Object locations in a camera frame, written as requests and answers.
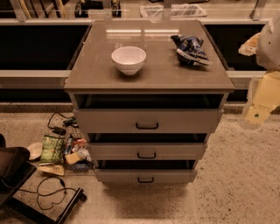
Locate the yellow sponge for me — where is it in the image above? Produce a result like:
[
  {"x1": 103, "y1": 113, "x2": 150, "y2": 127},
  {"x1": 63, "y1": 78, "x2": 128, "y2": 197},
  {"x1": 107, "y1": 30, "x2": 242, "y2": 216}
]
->
[{"x1": 65, "y1": 152, "x2": 82, "y2": 165}]

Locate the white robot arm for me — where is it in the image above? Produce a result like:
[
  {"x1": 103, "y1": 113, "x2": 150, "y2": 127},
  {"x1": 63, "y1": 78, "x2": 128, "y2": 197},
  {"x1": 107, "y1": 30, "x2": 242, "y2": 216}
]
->
[{"x1": 238, "y1": 11, "x2": 280, "y2": 130}]

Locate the grey drawer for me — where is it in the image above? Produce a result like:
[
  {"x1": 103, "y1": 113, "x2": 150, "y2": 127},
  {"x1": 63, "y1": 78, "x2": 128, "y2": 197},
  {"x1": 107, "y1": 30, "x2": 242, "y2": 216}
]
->
[
  {"x1": 73, "y1": 108, "x2": 223, "y2": 134},
  {"x1": 88, "y1": 143, "x2": 207, "y2": 160},
  {"x1": 94, "y1": 169, "x2": 197, "y2": 184}
]

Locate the white bowl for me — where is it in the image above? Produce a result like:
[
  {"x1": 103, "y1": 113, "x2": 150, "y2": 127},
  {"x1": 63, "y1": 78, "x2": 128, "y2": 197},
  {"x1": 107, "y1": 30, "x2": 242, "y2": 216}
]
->
[{"x1": 111, "y1": 46, "x2": 146, "y2": 75}]

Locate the grey bottom drawer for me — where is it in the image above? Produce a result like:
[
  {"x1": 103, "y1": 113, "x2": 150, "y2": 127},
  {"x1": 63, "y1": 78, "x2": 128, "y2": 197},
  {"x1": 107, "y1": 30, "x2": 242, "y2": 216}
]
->
[{"x1": 94, "y1": 169, "x2": 197, "y2": 184}]

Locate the black chair base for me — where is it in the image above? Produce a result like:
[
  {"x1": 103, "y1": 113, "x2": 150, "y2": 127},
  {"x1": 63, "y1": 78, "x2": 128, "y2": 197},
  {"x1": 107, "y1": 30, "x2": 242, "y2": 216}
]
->
[{"x1": 0, "y1": 134, "x2": 87, "y2": 224}]

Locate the white plate on floor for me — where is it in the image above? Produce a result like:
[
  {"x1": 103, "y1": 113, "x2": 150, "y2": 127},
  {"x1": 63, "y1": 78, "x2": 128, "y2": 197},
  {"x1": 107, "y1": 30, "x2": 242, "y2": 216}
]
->
[{"x1": 27, "y1": 142, "x2": 43, "y2": 160}]

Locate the black cable on floor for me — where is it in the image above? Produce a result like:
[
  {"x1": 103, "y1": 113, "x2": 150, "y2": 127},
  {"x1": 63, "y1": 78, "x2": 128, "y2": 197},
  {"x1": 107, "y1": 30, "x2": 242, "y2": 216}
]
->
[{"x1": 17, "y1": 175, "x2": 78, "y2": 211}]

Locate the blue can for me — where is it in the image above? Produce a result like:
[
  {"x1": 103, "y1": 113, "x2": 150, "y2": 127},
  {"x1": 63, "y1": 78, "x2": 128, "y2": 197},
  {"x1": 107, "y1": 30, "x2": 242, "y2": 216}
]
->
[{"x1": 63, "y1": 137, "x2": 73, "y2": 155}]

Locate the blue chip bag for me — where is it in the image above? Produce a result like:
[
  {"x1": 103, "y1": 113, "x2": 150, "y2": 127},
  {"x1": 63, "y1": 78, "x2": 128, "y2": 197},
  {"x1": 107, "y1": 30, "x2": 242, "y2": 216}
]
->
[{"x1": 171, "y1": 35, "x2": 212, "y2": 66}]

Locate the white wire basket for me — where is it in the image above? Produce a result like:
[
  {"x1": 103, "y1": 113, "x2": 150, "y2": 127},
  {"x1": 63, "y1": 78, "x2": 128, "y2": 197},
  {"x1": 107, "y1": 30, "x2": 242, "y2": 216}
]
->
[{"x1": 139, "y1": 3, "x2": 207, "y2": 18}]

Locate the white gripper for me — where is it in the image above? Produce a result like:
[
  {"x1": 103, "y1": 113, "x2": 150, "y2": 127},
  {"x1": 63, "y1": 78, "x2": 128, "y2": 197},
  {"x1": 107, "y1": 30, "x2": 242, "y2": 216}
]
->
[{"x1": 240, "y1": 70, "x2": 280, "y2": 130}]

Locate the grey top drawer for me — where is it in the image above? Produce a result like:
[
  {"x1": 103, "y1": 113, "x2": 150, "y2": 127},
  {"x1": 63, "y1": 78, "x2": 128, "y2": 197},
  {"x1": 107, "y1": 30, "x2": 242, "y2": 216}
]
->
[{"x1": 73, "y1": 108, "x2": 223, "y2": 134}]

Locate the black power adapter cable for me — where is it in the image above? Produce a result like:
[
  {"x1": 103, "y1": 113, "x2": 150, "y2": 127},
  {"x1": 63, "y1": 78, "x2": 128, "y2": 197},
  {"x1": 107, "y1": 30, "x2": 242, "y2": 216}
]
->
[{"x1": 46, "y1": 111, "x2": 79, "y2": 137}]

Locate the yellow snack bag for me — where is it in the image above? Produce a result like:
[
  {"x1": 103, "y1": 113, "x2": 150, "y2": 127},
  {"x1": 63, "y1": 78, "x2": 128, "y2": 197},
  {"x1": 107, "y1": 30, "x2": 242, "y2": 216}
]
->
[{"x1": 38, "y1": 164, "x2": 65, "y2": 176}]

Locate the grey drawer cabinet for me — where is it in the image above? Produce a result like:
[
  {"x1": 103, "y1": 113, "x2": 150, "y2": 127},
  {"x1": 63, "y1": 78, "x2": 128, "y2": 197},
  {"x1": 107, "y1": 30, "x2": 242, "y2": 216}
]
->
[{"x1": 65, "y1": 20, "x2": 235, "y2": 171}]

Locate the green chip bag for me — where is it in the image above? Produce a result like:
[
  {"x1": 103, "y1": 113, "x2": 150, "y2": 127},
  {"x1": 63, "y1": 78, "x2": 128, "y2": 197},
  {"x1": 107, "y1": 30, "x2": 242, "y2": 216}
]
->
[{"x1": 39, "y1": 135, "x2": 64, "y2": 165}]

